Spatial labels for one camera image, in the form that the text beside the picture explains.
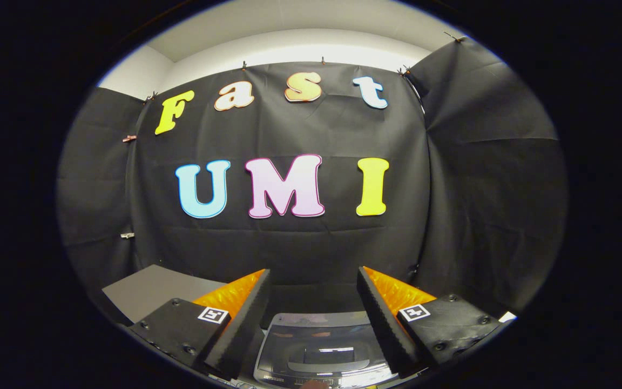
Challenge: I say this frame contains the dark grey washing machine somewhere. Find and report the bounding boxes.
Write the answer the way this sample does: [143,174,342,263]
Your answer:
[253,311,401,388]

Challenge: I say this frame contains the grey cabinet table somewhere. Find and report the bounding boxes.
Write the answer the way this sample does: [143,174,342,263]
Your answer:
[102,264,228,325]

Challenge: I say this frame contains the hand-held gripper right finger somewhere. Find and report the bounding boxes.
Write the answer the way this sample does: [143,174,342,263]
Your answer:
[357,266,506,379]

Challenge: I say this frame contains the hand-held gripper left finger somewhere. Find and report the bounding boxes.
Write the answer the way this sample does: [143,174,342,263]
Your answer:
[127,269,272,381]

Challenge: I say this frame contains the black backdrop cloth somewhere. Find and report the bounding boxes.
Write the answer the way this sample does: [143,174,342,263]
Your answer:
[57,37,568,325]

